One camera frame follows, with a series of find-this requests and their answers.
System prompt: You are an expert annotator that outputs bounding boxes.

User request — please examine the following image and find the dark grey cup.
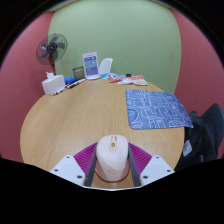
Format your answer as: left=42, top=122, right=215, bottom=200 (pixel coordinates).
left=72, top=66, right=85, bottom=81

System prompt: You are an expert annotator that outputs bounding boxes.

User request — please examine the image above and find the black red marker pen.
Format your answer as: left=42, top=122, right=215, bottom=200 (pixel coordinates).
left=65, top=78, right=87, bottom=90

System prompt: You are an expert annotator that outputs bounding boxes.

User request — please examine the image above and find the black standing fan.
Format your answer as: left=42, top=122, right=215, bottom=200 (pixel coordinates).
left=35, top=33, right=69, bottom=76

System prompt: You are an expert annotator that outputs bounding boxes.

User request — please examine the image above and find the red yellow snack packet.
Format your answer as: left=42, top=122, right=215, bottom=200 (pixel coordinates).
left=131, top=75, right=149, bottom=87

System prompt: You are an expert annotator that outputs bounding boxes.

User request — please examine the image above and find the small blue box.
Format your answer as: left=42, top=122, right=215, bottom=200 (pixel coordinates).
left=64, top=76, right=77, bottom=85

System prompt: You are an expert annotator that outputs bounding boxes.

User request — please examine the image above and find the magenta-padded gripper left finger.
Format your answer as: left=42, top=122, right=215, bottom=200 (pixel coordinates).
left=49, top=142, right=99, bottom=188

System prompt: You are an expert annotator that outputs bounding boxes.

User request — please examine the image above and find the blue white sign stand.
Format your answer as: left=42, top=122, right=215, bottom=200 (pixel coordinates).
left=82, top=51, right=101, bottom=81

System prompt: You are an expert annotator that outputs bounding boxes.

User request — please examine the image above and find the white snack packet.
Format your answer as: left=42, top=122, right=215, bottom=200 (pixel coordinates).
left=117, top=77, right=135, bottom=86

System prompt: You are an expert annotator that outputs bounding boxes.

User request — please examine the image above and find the black white marker pen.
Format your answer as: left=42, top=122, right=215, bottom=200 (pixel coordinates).
left=52, top=85, right=68, bottom=97

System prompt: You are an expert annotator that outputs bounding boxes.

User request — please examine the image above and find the black office chair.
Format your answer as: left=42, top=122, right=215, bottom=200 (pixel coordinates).
left=174, top=103, right=224, bottom=172

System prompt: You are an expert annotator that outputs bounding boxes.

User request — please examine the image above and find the orange snack packet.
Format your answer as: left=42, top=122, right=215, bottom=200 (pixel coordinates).
left=108, top=73, right=125, bottom=84

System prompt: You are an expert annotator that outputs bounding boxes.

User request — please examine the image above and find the white tissue box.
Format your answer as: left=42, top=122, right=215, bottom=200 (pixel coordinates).
left=41, top=71, right=66, bottom=97

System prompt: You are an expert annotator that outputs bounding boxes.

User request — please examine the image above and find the blue grey patterned mouse pad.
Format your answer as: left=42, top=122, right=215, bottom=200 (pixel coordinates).
left=125, top=89, right=194, bottom=131

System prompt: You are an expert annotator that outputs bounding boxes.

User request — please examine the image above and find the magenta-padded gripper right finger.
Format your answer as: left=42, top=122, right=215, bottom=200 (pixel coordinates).
left=127, top=142, right=176, bottom=188

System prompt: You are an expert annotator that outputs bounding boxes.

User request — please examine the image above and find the cream pink computer mouse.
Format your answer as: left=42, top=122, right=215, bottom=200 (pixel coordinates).
left=94, top=134, right=131, bottom=183

